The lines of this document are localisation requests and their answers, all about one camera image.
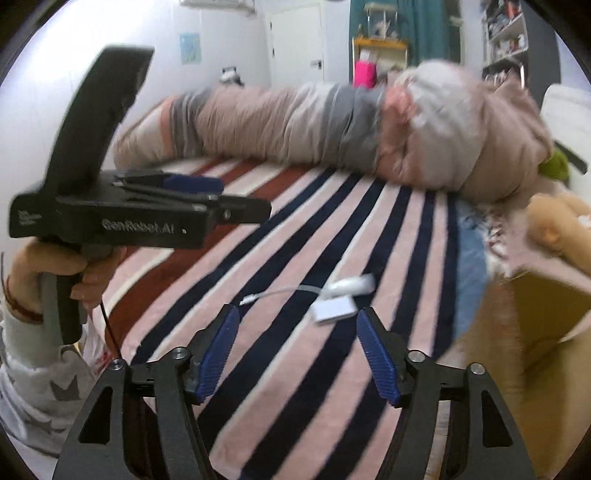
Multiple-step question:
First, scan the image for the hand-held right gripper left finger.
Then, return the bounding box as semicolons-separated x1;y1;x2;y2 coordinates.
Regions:
52;305;242;480

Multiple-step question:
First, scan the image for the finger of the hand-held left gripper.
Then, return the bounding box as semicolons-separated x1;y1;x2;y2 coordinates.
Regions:
122;185;273;226
113;170;225;195

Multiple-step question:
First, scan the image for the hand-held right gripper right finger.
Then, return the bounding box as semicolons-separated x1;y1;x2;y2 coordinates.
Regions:
356;307;536;480

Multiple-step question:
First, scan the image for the white box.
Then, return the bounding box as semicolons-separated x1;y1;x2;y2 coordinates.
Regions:
314;298;359;325

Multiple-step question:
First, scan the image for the white cable adapter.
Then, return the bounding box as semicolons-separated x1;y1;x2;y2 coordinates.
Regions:
240;273;376;306

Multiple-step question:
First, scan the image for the brown cardboard box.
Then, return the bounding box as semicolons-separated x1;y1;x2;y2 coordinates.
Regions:
455;268;591;480

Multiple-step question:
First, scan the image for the person's left forearm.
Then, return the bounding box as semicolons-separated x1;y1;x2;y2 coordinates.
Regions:
0;309;102;446

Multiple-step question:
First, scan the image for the person's left hand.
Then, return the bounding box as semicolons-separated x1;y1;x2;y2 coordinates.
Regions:
8;237;127;324

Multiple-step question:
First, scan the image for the striped blanket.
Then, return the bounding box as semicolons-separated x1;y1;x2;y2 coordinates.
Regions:
92;154;492;480

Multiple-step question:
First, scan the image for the rolled pink grey duvet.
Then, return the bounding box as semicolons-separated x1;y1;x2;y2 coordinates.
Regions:
113;60;555;204

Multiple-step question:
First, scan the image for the white plastic bag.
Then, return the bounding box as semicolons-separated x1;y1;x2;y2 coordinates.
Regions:
85;320;114;372

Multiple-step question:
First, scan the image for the white door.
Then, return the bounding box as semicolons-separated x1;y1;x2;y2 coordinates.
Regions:
265;0;326;86

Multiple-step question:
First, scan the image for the white air conditioner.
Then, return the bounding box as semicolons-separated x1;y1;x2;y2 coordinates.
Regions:
180;0;257;13

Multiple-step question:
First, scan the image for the pink gift bag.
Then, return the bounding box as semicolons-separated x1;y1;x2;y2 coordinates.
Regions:
355;60;378;88

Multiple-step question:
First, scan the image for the yellow cabinet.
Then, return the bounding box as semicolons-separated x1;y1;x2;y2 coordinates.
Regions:
352;38;409;86

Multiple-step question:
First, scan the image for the tan plush toy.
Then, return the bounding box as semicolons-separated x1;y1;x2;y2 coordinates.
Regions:
526;191;591;269

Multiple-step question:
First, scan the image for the glass display case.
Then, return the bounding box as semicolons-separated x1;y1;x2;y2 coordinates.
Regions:
364;2;400;40

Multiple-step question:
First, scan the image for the teal curtain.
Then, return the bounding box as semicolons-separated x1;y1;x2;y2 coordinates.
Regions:
349;0;462;65

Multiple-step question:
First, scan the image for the green plush toy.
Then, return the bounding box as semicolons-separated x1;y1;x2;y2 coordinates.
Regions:
538;148;573;181

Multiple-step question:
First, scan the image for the white headboard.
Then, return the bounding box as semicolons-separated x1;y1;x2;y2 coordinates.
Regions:
538;83;591;176

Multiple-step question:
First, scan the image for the dark shelf unit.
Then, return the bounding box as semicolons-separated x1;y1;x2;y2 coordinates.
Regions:
480;0;561;93

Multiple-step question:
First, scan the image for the black cable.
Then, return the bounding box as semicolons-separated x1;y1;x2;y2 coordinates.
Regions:
100;302;123;361

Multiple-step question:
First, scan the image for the red bracelet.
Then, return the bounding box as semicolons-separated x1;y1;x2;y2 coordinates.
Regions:
4;276;43;323

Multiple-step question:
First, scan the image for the blue wall poster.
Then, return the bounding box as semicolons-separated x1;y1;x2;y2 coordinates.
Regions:
179;32;202;64

